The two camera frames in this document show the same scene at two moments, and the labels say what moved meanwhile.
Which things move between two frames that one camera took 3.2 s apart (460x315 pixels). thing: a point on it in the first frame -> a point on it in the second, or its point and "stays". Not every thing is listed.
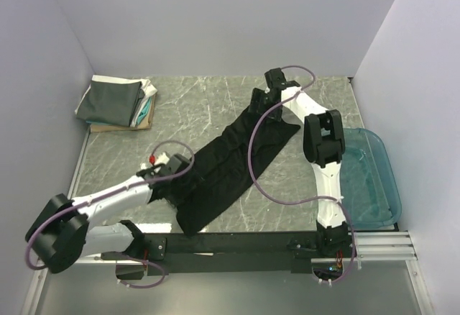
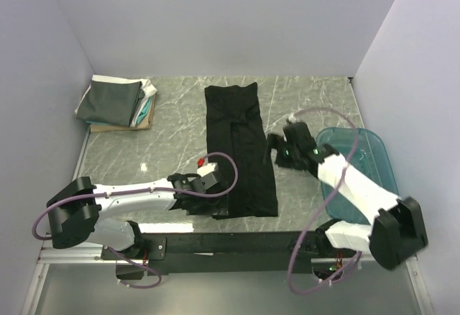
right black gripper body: x=270 y=111 -> x=286 y=156
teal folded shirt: x=144 y=111 stays
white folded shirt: x=148 y=90 stays
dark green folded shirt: x=111 y=103 stays
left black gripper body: x=182 y=187 -> x=215 y=206
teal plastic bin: x=369 y=191 stays
